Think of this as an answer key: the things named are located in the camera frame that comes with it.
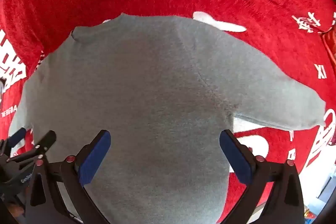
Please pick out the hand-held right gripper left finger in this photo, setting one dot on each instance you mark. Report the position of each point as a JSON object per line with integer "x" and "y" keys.
{"x": 94, "y": 158}

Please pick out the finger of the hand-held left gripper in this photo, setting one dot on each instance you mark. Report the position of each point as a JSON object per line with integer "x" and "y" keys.
{"x": 46, "y": 141}
{"x": 16, "y": 136}

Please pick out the grey sweater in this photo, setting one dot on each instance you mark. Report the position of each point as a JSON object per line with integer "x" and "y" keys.
{"x": 157, "y": 95}

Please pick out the red patterned cushion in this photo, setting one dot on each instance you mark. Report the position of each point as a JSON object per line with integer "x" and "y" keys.
{"x": 331, "y": 43}

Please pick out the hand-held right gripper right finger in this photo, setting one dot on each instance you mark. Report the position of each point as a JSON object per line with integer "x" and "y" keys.
{"x": 236, "y": 158}

